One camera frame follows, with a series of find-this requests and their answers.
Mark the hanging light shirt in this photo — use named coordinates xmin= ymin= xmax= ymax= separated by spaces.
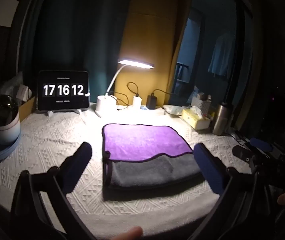
xmin=208 ymin=33 xmax=237 ymax=77

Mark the white round appliance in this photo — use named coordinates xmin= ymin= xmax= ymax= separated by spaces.
xmin=0 ymin=94 xmax=22 ymax=162

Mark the person's left hand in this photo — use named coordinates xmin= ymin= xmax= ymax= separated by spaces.
xmin=111 ymin=226 xmax=143 ymax=240

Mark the white desk lamp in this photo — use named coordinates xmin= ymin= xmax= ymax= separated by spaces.
xmin=95 ymin=58 xmax=155 ymax=118

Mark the black tablet clock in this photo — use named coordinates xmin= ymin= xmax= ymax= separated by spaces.
xmin=37 ymin=70 xmax=91 ymax=112

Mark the clear plastic bag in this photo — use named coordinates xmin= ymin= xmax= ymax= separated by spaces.
xmin=0 ymin=72 xmax=32 ymax=103

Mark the black charger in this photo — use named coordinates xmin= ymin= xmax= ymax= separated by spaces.
xmin=146 ymin=94 xmax=158 ymax=110

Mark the white tablet stand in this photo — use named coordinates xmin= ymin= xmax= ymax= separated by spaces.
xmin=45 ymin=107 xmax=83 ymax=117

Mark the black charger cable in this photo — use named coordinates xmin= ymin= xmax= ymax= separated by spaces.
xmin=152 ymin=88 xmax=173 ymax=98
xmin=127 ymin=81 xmax=140 ymax=98

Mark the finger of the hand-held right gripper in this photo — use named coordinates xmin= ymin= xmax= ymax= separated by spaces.
xmin=232 ymin=145 xmax=256 ymax=162
xmin=249 ymin=137 xmax=274 ymax=153

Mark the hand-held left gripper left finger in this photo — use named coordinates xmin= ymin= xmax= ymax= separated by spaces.
xmin=10 ymin=142 xmax=95 ymax=240

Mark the steel water bottle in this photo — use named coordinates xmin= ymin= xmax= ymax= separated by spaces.
xmin=212 ymin=102 xmax=234 ymax=136

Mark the white crumpled plastic bag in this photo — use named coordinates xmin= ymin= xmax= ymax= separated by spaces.
xmin=163 ymin=104 xmax=186 ymax=117

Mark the yellow tissue box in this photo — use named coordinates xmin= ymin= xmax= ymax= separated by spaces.
xmin=181 ymin=106 xmax=212 ymax=130

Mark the white textured tablecloth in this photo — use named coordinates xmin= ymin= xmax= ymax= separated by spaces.
xmin=0 ymin=102 xmax=252 ymax=237

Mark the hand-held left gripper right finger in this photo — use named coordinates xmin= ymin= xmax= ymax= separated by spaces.
xmin=187 ymin=142 xmax=270 ymax=240

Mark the white storage basket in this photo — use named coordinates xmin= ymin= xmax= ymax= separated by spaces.
xmin=191 ymin=92 xmax=213 ymax=113

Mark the purple and grey towel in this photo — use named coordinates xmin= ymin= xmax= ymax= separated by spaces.
xmin=102 ymin=123 xmax=206 ymax=191

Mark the cardboard box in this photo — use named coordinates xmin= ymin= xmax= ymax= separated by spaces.
xmin=20 ymin=96 xmax=37 ymax=121

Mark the dark teal curtain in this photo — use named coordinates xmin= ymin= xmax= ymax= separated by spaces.
xmin=18 ymin=0 xmax=134 ymax=107

